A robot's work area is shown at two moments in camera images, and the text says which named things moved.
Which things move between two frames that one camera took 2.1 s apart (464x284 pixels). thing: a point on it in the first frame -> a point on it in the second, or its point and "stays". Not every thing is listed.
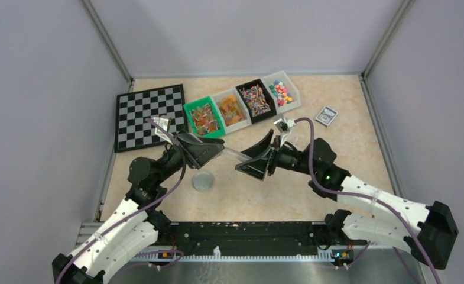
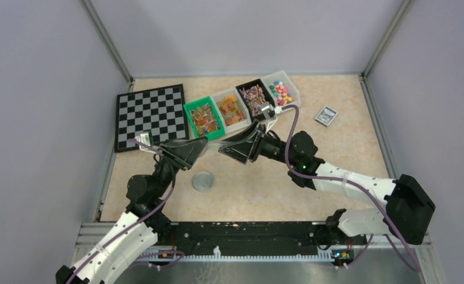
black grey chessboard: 132,131 stays
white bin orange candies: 233,110 stays
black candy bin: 259,103 stays
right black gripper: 263,157 -> 241,149
